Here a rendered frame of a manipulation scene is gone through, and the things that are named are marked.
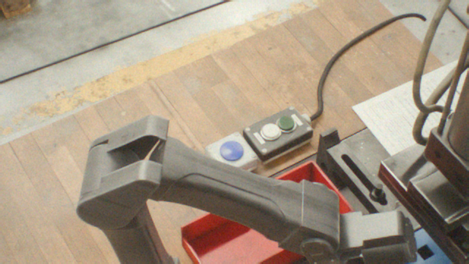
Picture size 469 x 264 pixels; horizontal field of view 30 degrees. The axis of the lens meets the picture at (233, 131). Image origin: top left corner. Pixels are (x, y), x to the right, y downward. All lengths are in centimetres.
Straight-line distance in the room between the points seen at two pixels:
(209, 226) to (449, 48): 175
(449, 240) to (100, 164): 47
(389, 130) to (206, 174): 65
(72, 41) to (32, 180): 150
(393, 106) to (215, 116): 32
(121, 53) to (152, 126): 195
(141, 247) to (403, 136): 64
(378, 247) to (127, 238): 31
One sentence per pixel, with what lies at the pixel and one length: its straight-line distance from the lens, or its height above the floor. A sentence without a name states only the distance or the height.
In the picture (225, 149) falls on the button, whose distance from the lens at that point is 150.
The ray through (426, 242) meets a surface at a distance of 137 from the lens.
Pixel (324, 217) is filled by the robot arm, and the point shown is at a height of 125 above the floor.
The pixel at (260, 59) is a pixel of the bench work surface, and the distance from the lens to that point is 168.
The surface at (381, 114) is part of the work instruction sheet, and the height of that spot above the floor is 90.
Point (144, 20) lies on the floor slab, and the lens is 305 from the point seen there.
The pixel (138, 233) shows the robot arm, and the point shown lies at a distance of 109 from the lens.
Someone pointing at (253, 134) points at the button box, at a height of 93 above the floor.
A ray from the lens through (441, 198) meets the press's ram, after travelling 118.
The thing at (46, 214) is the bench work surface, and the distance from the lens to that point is 150.
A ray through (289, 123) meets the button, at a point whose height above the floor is 94.
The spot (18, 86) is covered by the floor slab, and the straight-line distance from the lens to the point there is 290.
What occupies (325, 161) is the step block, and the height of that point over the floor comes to 94.
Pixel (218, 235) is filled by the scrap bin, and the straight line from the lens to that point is 144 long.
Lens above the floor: 213
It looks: 52 degrees down
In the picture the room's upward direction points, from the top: 1 degrees clockwise
